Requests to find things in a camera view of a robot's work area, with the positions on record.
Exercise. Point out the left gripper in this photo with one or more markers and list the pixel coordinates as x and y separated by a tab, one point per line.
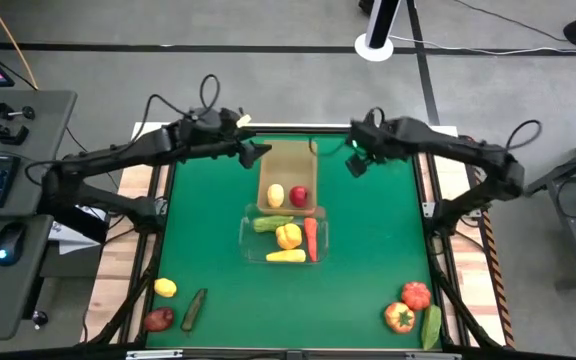
208	130

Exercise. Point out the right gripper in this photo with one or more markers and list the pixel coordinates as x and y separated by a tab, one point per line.
385	140

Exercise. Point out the red apple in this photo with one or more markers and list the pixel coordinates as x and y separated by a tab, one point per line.
298	196

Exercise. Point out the light green cucumber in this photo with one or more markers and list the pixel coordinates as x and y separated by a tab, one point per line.
272	223

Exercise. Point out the red lobed tomato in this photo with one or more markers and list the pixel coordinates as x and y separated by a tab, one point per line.
416	296

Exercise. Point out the dark green chili pepper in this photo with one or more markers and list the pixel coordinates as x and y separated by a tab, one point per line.
194	310

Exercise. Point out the light green pepper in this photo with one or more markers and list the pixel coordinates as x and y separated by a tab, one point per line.
431	327

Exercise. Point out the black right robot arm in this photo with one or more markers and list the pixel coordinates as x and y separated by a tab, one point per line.
458	145

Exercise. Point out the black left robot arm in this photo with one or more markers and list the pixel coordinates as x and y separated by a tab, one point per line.
118	150

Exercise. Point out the dark red round produce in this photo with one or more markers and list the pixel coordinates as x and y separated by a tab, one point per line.
159	320

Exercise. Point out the beige paper tag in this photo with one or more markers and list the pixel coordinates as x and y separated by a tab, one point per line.
243	120

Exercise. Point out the brown cardboard box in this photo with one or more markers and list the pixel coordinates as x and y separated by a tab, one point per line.
288	160

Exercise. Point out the pale yellow oval fruit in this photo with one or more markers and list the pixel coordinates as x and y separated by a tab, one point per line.
275	195

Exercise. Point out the green table mat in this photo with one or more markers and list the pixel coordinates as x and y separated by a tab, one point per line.
368	240

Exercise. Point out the white round stand base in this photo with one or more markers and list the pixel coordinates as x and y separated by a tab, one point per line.
365	52

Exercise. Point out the yellow bell pepper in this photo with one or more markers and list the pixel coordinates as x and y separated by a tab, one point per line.
288	236

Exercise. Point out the orange red carrot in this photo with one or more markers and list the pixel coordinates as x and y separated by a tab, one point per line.
311	240

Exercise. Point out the clear plastic bin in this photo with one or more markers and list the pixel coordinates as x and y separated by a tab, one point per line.
253	247

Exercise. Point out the yellow corn cob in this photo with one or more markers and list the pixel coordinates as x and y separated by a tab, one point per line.
286	256

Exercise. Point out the black stand pole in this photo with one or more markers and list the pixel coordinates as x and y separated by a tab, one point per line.
383	22

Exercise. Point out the bright yellow lemon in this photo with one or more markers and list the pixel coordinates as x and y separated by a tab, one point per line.
165	287

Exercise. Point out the orange tomato green stem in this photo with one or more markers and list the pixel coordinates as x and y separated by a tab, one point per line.
400	318

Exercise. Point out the black box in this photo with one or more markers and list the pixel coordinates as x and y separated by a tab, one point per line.
85	225

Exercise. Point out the yellow black hazard tape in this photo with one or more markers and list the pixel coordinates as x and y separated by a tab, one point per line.
498	280

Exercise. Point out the white paper sheet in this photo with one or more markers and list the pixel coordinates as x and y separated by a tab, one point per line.
70	242

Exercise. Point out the black computer mouse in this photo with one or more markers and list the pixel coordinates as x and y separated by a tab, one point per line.
10	242

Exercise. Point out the black round knob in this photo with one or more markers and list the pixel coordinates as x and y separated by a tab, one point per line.
39	318

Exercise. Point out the silver table edge rail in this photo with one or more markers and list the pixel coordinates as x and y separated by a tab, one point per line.
308	126

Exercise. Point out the white corner bracket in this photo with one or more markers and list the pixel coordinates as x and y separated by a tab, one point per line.
428	209

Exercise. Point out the black aluminium table frame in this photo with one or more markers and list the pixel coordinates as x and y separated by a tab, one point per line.
154	260

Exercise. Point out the silver metal bracket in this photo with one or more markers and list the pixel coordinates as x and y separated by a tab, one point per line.
153	354
433	356

